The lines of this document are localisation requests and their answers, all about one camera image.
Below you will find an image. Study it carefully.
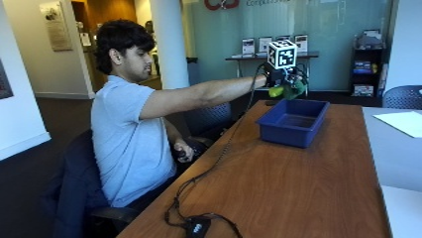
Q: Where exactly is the narrow console table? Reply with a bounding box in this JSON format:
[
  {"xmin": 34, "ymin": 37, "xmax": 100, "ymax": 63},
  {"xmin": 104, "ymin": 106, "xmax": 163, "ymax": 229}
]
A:
[{"xmin": 224, "ymin": 51, "xmax": 321, "ymax": 91}]

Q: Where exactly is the dark jacket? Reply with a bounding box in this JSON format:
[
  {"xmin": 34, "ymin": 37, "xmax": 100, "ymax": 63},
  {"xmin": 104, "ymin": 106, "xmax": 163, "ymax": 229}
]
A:
[{"xmin": 42, "ymin": 129, "xmax": 111, "ymax": 238}]

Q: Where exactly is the dark mesh chair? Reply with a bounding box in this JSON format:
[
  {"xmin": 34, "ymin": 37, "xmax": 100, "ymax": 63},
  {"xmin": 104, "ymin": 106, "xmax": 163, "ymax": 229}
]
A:
[{"xmin": 179, "ymin": 102, "xmax": 233, "ymax": 147}]

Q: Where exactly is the white marker cube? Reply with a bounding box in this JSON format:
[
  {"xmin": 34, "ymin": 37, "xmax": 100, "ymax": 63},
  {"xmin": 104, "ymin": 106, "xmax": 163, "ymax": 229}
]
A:
[{"xmin": 267, "ymin": 40, "xmax": 300, "ymax": 70}]

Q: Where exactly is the wall plaque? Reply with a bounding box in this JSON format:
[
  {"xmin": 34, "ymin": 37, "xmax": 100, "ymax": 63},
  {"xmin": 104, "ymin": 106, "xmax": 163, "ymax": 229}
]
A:
[{"xmin": 39, "ymin": 1, "xmax": 74, "ymax": 53}]

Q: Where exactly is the black cable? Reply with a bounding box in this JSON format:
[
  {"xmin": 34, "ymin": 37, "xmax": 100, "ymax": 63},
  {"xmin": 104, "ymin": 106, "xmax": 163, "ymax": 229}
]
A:
[{"xmin": 164, "ymin": 62, "xmax": 269, "ymax": 238}]

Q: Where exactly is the black hub box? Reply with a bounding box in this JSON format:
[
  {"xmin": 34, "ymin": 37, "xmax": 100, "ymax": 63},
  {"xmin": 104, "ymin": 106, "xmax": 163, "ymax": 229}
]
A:
[{"xmin": 184, "ymin": 216, "xmax": 212, "ymax": 238}]

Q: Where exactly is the green soft toy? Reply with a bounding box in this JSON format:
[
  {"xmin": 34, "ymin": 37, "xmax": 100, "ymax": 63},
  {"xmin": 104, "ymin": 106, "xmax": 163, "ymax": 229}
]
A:
[{"xmin": 268, "ymin": 78, "xmax": 308, "ymax": 101}]

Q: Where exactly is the black display shelf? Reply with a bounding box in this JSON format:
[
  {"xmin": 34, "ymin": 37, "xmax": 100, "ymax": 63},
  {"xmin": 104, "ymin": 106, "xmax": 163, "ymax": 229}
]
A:
[{"xmin": 350, "ymin": 29, "xmax": 389, "ymax": 99}]

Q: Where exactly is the blue plastic bin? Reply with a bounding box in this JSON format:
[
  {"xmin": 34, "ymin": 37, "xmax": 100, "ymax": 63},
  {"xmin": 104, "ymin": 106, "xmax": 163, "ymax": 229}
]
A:
[{"xmin": 256, "ymin": 98, "xmax": 332, "ymax": 149}]

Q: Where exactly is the white paper sheet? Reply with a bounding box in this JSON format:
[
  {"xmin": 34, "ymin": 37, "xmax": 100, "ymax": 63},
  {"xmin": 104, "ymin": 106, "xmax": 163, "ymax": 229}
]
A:
[{"xmin": 372, "ymin": 110, "xmax": 422, "ymax": 139}]

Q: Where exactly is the framed wall picture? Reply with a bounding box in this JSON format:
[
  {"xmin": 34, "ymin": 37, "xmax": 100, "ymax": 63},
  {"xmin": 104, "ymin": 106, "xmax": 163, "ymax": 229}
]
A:
[{"xmin": 0, "ymin": 59, "xmax": 15, "ymax": 100}]

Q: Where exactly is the the person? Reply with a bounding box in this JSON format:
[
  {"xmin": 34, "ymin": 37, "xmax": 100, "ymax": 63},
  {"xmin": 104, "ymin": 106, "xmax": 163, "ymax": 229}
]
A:
[{"xmin": 90, "ymin": 19, "xmax": 269, "ymax": 208}]

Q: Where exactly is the blue perforated chair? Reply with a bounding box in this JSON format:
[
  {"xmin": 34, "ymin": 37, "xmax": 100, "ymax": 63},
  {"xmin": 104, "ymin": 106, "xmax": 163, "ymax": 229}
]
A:
[{"xmin": 381, "ymin": 84, "xmax": 422, "ymax": 111}]

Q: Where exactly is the white round column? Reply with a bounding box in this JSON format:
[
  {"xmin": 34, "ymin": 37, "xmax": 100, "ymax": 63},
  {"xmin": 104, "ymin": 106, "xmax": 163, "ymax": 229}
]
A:
[{"xmin": 149, "ymin": 0, "xmax": 192, "ymax": 90}]

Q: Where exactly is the black office chair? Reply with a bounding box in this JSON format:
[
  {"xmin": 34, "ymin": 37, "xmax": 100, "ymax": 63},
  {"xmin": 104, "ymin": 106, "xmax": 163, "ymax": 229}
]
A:
[{"xmin": 86, "ymin": 184, "xmax": 147, "ymax": 238}]

